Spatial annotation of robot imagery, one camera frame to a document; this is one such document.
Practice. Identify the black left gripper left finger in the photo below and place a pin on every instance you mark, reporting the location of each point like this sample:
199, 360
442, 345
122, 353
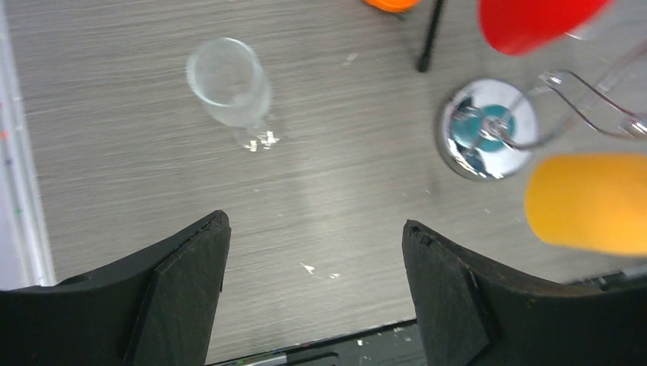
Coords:
153, 307

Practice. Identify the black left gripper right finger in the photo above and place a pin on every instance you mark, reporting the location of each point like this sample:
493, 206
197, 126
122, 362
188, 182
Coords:
472, 310

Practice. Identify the yellow wine glass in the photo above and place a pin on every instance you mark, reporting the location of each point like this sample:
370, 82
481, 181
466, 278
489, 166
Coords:
594, 202

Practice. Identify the chrome wine glass rack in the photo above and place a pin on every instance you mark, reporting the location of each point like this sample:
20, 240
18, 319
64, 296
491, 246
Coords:
488, 130

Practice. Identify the clear wine glass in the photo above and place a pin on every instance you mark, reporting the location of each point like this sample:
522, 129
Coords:
228, 78

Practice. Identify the red wine glass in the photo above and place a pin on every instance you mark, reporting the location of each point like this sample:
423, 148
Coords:
518, 27

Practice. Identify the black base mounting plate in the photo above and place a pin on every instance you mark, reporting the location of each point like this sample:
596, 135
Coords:
392, 344

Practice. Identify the black music stand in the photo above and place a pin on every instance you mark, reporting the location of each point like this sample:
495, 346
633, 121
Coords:
424, 61

